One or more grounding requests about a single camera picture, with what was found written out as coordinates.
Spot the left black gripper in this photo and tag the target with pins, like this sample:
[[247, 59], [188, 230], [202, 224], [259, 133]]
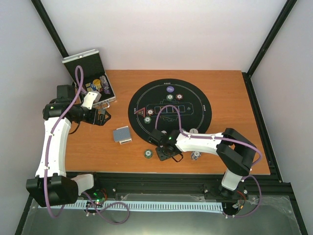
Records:
[[94, 121]]

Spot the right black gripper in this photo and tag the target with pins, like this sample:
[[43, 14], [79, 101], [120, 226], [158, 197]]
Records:
[[161, 156]]

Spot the green poker chip stack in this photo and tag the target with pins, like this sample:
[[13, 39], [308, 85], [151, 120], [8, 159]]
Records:
[[148, 153]]

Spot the red triangular all-in button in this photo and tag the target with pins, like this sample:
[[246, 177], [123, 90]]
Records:
[[141, 112]]

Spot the brown chip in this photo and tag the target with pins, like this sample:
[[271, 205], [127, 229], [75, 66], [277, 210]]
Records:
[[150, 112], [179, 96]]

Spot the purple small blind button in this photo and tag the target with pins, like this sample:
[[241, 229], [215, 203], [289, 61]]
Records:
[[170, 89]]

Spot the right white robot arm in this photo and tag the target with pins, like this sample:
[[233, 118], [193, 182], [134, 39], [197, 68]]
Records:
[[235, 151]]

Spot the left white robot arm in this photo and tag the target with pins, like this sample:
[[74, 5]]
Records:
[[51, 186]]

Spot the blue poker chip stack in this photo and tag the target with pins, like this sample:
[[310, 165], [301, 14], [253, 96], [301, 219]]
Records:
[[195, 155]]

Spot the white big blind button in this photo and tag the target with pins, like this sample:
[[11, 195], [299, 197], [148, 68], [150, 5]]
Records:
[[194, 131]]

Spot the chips inside case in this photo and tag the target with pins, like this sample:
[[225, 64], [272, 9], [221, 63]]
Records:
[[100, 84]]

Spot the aluminium poker case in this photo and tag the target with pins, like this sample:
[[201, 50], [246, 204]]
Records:
[[92, 66]]

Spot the round black poker mat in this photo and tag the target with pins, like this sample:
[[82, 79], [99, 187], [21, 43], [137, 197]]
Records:
[[194, 109]]

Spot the light blue cable duct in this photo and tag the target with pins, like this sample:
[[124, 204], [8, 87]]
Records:
[[150, 206]]

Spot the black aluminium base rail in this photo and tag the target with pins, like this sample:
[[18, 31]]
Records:
[[118, 184]]

